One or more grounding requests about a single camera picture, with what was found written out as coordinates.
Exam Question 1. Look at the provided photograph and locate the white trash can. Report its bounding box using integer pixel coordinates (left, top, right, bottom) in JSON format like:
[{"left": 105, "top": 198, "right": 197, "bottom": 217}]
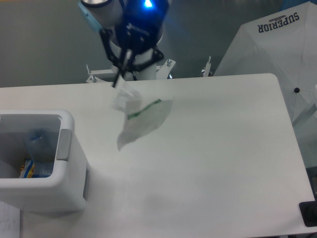
[{"left": 0, "top": 110, "right": 90, "bottom": 213}]

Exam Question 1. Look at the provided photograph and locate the yellow blue snack wrapper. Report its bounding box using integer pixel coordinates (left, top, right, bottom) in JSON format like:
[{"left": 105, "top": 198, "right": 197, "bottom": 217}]
[{"left": 19, "top": 158, "right": 36, "bottom": 179}]

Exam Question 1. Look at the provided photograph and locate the crushed clear plastic bottle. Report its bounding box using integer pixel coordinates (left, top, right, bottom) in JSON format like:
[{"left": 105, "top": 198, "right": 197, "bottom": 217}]
[{"left": 25, "top": 128, "right": 56, "bottom": 178}]

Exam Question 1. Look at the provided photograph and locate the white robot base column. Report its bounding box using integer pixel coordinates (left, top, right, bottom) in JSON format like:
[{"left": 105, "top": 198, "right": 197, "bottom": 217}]
[{"left": 100, "top": 29, "right": 164, "bottom": 86}]

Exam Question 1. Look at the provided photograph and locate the white paper sheet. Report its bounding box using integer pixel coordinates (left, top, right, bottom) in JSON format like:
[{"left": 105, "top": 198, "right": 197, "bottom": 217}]
[{"left": 0, "top": 201, "right": 21, "bottom": 238}]

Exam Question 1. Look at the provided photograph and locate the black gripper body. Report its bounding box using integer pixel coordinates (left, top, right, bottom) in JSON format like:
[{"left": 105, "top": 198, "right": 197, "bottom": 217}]
[{"left": 115, "top": 0, "right": 169, "bottom": 55}]

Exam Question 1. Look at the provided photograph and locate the white green torn package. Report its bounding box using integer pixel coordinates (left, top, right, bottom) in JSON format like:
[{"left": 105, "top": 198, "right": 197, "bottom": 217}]
[{"left": 112, "top": 82, "right": 174, "bottom": 151}]

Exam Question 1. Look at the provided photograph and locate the white superior umbrella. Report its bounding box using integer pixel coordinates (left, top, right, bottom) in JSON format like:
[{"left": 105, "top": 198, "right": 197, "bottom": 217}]
[{"left": 215, "top": 1, "right": 317, "bottom": 160}]

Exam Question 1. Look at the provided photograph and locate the white metal base frame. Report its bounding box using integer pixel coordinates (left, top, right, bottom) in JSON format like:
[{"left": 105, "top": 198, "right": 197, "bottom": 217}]
[{"left": 85, "top": 56, "right": 213, "bottom": 84}]

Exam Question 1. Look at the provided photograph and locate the black device at edge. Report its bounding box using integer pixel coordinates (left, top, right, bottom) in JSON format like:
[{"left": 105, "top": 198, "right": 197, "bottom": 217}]
[{"left": 299, "top": 201, "right": 317, "bottom": 227}]

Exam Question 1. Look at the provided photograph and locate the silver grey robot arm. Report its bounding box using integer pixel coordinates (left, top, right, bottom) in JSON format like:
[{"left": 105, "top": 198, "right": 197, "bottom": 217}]
[{"left": 78, "top": 0, "right": 170, "bottom": 87}]

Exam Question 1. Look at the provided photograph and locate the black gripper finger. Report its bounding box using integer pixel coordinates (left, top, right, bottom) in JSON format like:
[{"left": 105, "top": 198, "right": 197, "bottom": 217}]
[
  {"left": 125, "top": 47, "right": 164, "bottom": 72},
  {"left": 99, "top": 29, "right": 131, "bottom": 88}
]

